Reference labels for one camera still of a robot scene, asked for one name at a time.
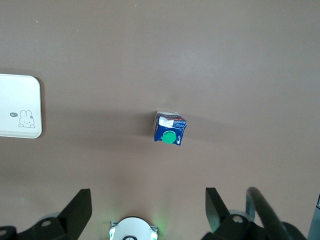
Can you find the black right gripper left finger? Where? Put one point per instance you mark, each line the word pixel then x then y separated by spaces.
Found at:
pixel 72 220

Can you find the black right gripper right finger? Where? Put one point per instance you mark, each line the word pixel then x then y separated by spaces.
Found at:
pixel 220 222

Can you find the blue milk carton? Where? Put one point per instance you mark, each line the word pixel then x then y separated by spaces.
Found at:
pixel 172 122

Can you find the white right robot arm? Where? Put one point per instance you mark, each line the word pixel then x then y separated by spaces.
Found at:
pixel 132 227

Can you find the beige rabbit print tray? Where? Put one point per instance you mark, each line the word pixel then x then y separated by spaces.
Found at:
pixel 15 100

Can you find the brown table cover mat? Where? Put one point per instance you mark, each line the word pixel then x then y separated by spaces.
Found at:
pixel 160 62

